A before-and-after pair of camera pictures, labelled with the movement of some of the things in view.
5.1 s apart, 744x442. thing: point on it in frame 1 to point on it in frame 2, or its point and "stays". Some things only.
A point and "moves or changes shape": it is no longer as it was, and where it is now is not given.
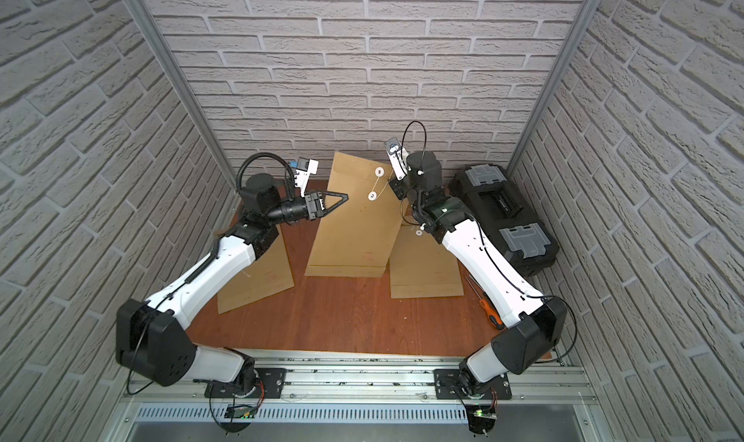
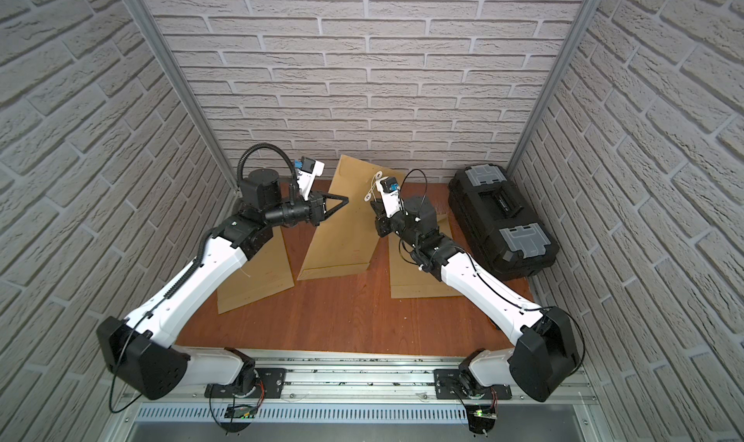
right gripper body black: [402, 190] to [387, 226]
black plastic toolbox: [491, 197] stays
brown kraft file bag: [421, 266] stays
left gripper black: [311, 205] stays
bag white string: [379, 172] stays
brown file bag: [356, 238] moves or changes shape
